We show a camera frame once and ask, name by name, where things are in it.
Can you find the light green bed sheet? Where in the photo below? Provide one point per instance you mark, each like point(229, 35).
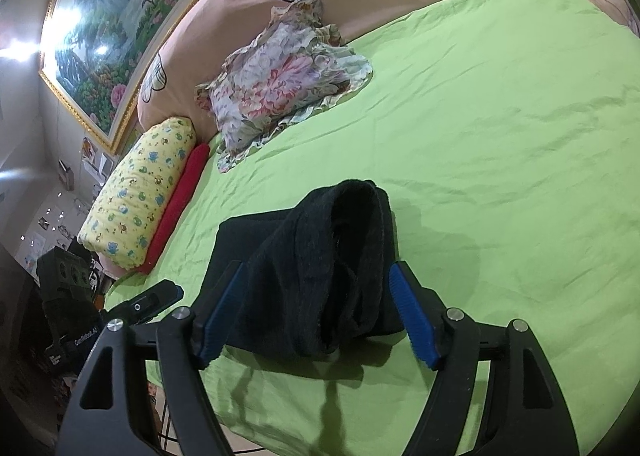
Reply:
point(500, 135)

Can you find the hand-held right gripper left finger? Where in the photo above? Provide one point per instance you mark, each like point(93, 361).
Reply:
point(220, 316)

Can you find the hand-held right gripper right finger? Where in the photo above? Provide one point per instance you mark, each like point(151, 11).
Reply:
point(415, 321)

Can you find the gold framed landscape painting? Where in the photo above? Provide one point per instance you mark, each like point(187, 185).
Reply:
point(110, 25)

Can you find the red knitted cloth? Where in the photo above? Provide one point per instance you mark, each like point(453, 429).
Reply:
point(175, 206)

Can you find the black pants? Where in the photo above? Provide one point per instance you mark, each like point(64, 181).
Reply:
point(310, 256)

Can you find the yellow cartoon print pillow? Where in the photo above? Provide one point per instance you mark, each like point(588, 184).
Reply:
point(140, 186)

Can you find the floral ruffled pillow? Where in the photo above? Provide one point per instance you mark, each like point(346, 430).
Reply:
point(280, 85)

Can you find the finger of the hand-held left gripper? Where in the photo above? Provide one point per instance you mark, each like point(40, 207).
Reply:
point(147, 303)

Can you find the small wall picture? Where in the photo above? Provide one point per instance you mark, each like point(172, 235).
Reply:
point(89, 147)

